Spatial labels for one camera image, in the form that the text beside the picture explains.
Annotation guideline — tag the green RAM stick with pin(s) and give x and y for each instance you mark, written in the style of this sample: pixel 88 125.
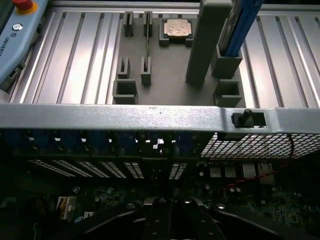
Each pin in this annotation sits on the green RAM stick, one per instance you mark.
pixel 148 37

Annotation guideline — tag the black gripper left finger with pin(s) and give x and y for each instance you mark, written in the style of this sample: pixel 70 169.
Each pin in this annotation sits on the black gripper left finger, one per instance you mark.
pixel 157 220

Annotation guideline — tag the white power connector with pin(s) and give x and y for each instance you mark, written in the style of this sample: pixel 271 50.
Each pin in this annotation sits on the white power connector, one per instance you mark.
pixel 66 207

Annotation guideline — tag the grey parts rack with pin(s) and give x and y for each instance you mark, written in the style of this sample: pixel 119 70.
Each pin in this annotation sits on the grey parts rack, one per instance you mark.
pixel 170 75

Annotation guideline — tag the silver CPU chip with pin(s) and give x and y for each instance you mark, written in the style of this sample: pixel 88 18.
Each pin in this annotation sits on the silver CPU chip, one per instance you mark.
pixel 176 27

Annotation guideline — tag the black case latch pin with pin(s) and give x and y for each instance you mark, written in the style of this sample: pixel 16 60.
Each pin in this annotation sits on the black case latch pin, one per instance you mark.
pixel 243 117

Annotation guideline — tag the open black PC case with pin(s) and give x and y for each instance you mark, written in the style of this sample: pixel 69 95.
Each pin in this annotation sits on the open black PC case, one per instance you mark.
pixel 125 117

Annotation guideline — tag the blue grey teach pendant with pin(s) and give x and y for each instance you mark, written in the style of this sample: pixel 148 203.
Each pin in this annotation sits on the blue grey teach pendant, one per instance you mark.
pixel 17 45

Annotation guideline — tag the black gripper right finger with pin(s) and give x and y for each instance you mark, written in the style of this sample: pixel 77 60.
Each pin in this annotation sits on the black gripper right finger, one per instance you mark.
pixel 192 220

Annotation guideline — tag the green motherboard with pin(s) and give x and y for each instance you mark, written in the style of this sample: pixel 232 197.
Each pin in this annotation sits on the green motherboard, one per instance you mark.
pixel 275 207

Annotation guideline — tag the hard disk with blue rails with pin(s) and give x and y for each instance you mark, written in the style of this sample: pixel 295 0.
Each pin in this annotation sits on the hard disk with blue rails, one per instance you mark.
pixel 240 30

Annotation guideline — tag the blue slot retention clip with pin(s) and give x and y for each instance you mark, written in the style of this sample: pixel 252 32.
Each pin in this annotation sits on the blue slot retention clip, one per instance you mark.
pixel 71 140
pixel 100 140
pixel 126 140
pixel 187 140

